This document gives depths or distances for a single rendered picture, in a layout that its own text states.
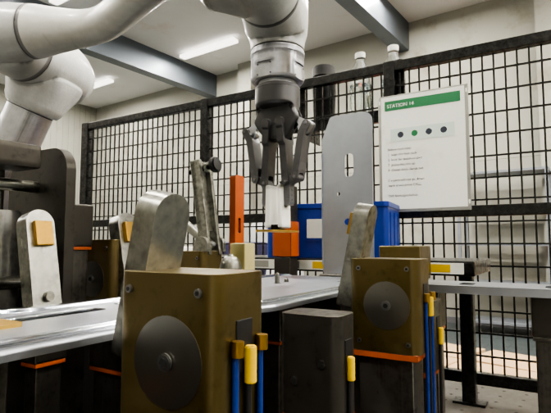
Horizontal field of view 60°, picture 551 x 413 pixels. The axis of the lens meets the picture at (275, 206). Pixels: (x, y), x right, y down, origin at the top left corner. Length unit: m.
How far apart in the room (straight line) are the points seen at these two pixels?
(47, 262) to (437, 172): 0.93
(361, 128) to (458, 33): 6.52
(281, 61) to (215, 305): 0.55
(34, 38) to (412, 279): 0.78
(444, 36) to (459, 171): 6.36
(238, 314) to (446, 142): 1.00
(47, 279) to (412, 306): 0.44
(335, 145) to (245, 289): 0.75
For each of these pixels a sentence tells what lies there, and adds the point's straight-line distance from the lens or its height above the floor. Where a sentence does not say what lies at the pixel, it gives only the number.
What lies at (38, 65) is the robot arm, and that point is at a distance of 1.12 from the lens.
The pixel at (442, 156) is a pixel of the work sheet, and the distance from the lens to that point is 1.26.
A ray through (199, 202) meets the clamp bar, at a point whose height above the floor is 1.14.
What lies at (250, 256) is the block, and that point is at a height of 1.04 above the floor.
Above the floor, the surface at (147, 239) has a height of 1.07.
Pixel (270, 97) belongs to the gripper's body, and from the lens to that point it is 0.78.
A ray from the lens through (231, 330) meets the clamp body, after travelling 0.31.
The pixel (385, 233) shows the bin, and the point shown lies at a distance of 1.10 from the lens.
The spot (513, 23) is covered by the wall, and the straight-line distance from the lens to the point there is 7.37.
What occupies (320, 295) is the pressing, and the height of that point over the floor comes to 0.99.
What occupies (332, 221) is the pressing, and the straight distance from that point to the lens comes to 1.03.
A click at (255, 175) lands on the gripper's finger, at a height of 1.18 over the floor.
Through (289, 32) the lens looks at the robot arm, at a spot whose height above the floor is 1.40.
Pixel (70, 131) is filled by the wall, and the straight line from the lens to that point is 12.08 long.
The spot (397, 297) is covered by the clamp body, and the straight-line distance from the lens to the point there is 0.61.
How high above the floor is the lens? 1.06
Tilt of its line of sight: 4 degrees up
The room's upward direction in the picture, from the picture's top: straight up
